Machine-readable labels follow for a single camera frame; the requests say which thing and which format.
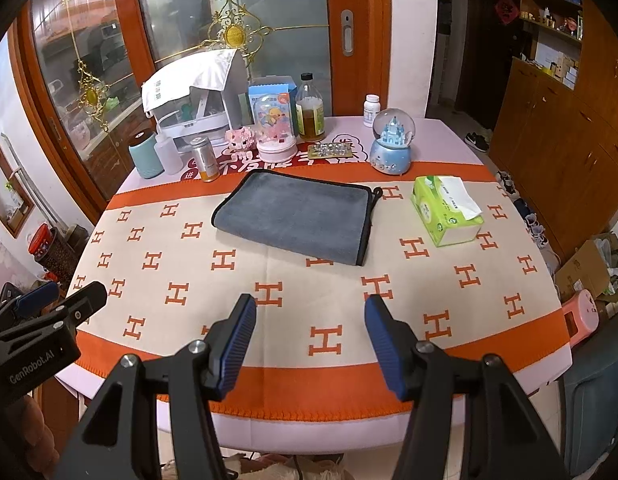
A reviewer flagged teal cylindrical speaker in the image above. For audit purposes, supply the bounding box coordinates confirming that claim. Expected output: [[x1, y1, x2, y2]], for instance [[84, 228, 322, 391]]
[[128, 129, 164, 180]]

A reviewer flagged purple and grey towel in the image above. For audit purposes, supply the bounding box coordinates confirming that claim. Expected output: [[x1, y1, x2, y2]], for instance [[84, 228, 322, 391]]
[[211, 169, 383, 266]]

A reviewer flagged pink duck snow globe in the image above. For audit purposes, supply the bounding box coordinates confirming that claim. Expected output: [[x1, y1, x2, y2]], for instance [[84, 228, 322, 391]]
[[251, 92, 297, 164]]

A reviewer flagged pink plush toy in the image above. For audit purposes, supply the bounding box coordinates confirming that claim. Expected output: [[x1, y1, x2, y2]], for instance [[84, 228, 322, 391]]
[[224, 126, 256, 153]]

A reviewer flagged cardboard box on floor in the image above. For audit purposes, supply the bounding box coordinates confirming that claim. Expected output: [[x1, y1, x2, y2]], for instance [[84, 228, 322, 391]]
[[554, 233, 618, 302]]

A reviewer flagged white pill bottle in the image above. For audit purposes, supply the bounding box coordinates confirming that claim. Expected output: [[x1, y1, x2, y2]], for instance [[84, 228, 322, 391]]
[[363, 93, 381, 127]]

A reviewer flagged brown wooden cabinet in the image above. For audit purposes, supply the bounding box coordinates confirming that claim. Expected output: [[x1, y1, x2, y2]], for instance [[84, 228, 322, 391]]
[[488, 0, 618, 259]]

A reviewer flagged silver orange can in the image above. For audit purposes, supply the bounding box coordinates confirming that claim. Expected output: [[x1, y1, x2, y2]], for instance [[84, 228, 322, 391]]
[[190, 136, 220, 182]]

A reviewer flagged silver door handle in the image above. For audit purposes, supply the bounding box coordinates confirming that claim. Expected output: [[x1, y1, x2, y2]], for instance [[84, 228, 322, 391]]
[[341, 9, 353, 56]]

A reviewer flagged glass bottle amber liquid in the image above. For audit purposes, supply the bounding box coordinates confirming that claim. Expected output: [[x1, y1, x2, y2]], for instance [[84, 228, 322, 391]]
[[296, 73, 325, 142]]

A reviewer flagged blue cardboard box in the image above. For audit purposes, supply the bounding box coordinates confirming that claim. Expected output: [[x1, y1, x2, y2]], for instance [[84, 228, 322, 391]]
[[248, 76, 297, 132]]

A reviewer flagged blister pill pack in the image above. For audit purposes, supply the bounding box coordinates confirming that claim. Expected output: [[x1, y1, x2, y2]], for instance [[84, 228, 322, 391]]
[[307, 142, 353, 160]]

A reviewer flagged green tissue pack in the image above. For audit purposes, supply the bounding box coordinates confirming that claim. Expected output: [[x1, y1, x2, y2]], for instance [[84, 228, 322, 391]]
[[411, 176, 484, 247]]

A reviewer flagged white appliance with cloth cover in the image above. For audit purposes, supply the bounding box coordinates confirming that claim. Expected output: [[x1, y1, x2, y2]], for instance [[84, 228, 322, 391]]
[[141, 49, 248, 144]]

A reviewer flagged pink piggy stool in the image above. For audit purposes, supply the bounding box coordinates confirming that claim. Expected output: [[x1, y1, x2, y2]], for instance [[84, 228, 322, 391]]
[[562, 289, 599, 348]]

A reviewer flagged translucent white plastic bottle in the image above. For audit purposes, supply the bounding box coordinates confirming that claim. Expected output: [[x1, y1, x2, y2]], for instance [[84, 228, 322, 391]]
[[154, 133, 184, 174]]

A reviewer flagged orange beige patterned tablecloth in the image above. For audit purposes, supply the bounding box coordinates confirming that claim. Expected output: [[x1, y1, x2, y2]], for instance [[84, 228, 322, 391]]
[[59, 117, 572, 454]]

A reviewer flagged left human hand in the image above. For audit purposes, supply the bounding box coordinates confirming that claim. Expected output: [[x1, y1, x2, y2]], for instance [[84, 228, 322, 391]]
[[6, 394, 59, 479]]

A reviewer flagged blue castle snow globe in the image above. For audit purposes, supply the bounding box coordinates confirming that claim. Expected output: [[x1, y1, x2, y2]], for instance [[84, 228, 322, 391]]
[[369, 108, 415, 176]]

